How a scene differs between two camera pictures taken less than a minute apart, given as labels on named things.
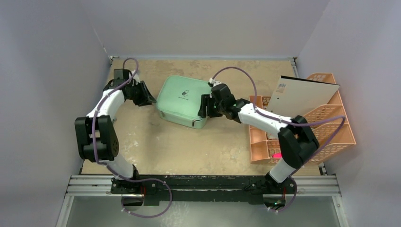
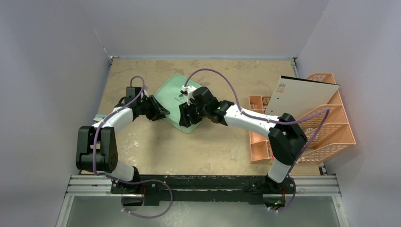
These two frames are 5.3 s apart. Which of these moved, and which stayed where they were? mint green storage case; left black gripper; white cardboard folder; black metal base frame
Moved: mint green storage case; left black gripper
Stayed: white cardboard folder; black metal base frame
